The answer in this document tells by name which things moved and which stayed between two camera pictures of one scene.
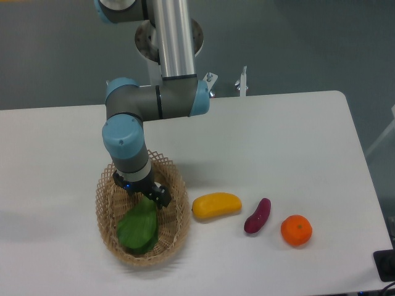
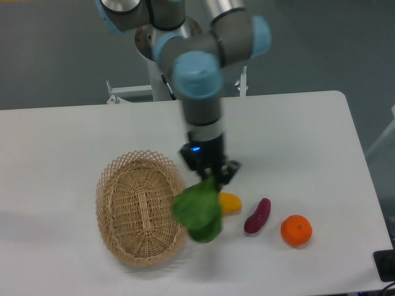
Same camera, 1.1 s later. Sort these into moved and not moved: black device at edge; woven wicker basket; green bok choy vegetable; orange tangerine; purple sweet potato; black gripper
Moved: green bok choy vegetable; black gripper
Not moved: orange tangerine; black device at edge; woven wicker basket; purple sweet potato
